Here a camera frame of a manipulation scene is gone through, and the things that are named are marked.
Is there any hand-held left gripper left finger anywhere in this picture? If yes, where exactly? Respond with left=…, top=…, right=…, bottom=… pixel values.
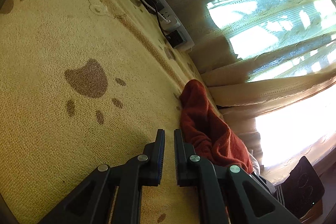
left=38, top=129, right=166, bottom=224

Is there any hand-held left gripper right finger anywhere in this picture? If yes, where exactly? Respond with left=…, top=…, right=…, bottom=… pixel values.
left=174, top=128, right=302, bottom=224

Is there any red knit sweater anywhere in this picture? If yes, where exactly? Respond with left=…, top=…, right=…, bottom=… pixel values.
left=180, top=79, right=253, bottom=174

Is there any white cloth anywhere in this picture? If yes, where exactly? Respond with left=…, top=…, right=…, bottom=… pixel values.
left=248, top=151, right=263, bottom=173

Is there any yellow paw print blanket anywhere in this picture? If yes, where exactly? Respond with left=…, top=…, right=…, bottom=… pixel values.
left=0, top=0, right=231, bottom=224

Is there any black power adapter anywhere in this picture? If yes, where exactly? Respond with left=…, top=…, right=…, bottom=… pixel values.
left=166, top=30, right=187, bottom=48
left=144, top=0, right=164, bottom=14

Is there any dark brown embossed bag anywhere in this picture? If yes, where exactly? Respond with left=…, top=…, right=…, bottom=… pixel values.
left=273, top=156, right=324, bottom=206

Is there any white power strip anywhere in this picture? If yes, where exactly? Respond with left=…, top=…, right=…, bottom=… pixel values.
left=142, top=0, right=195, bottom=52

